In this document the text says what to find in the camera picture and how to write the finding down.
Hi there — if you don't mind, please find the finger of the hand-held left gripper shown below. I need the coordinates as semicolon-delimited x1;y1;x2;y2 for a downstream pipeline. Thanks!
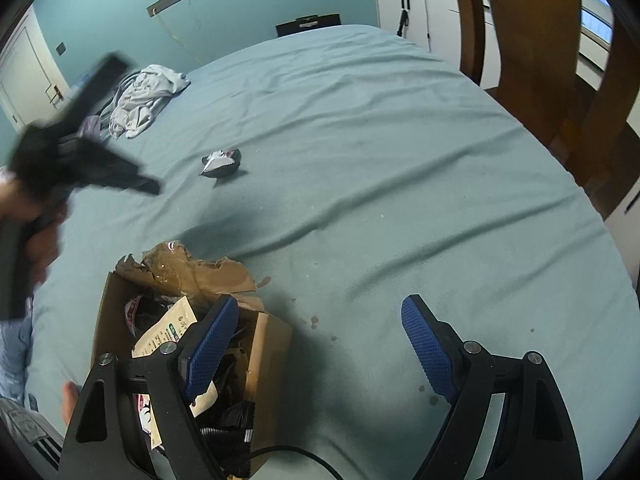
65;137;162;196
50;52;133;136

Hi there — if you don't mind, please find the brown wooden chair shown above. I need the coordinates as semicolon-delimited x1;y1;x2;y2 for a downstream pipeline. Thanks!
447;0;640;221

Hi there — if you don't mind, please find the white drawer unit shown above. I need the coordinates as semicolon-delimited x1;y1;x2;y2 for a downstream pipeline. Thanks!
602;180;640;261

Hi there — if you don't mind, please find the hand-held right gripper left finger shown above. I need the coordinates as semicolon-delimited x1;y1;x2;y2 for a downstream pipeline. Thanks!
59;294;240;480

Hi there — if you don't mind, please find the crumpled grey clothing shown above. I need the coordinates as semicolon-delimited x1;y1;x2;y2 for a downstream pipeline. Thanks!
107;64;192;140

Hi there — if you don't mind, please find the person's bare leg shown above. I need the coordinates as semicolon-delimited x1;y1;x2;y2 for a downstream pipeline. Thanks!
62;381;83;428

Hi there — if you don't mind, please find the white door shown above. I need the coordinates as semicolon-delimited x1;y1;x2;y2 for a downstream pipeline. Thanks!
0;7;71;131

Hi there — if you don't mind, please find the crumpled clear packing tape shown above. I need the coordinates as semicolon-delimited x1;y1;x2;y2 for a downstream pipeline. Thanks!
145;241;201;301

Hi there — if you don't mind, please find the pile of black snack packets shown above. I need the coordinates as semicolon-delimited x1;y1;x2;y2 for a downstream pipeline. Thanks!
122;295;256;461

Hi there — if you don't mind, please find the window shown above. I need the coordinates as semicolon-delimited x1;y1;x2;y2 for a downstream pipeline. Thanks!
577;0;616;46

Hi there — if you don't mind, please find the brown cardboard box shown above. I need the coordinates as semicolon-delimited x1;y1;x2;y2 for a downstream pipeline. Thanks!
91;240;294;480

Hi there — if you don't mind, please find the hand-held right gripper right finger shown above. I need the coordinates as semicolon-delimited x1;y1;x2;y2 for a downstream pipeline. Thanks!
400;294;583;480

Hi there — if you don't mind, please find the person's left hand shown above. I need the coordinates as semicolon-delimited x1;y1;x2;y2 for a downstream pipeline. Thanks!
27;205;68;286

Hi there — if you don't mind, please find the grey striped clothing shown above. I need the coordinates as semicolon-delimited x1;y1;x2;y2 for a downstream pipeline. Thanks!
0;395;66;471

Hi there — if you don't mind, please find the metal wall bracket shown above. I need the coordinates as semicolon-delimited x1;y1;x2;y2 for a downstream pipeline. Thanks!
146;0;195;17

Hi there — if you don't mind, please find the black and white snack packet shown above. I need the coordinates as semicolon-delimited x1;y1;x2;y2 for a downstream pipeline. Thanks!
200;147;242;177

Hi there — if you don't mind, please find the black bag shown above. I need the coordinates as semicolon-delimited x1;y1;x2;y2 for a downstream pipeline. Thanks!
276;13;343;37

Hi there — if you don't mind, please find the thin yellow hanging cable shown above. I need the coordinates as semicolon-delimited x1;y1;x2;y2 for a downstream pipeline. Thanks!
157;12;201;68

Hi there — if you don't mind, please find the bed with teal sheet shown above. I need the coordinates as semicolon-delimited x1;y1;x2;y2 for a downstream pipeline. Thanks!
25;24;633;480

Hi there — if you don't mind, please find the black cable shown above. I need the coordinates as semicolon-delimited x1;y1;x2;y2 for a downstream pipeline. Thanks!
247;445;341;480

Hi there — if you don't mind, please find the white cabinet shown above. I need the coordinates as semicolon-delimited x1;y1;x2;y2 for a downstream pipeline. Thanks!
372;0;501;88

